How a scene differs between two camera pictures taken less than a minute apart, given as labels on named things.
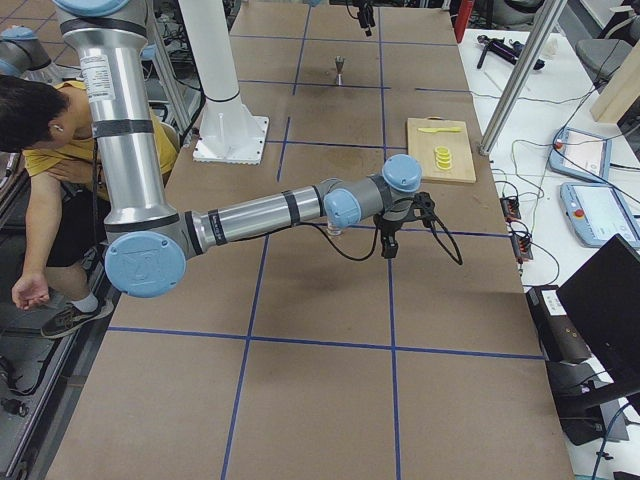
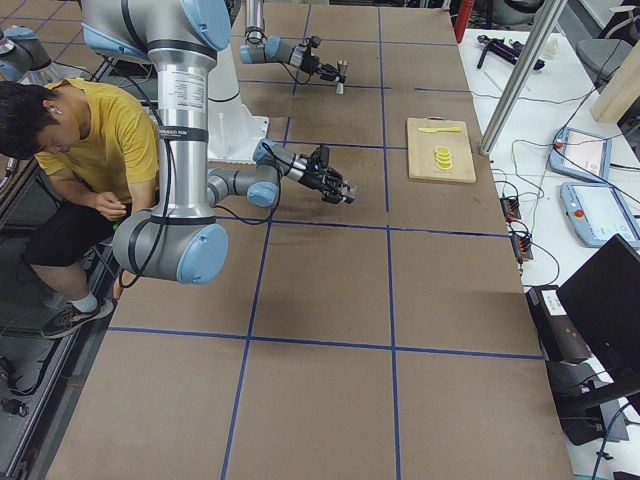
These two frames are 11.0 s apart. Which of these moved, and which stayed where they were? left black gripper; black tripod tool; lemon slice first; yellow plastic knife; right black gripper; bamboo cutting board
Moved: left black gripper; right black gripper
Stayed: lemon slice first; yellow plastic knife; black tripod tool; bamboo cutting board
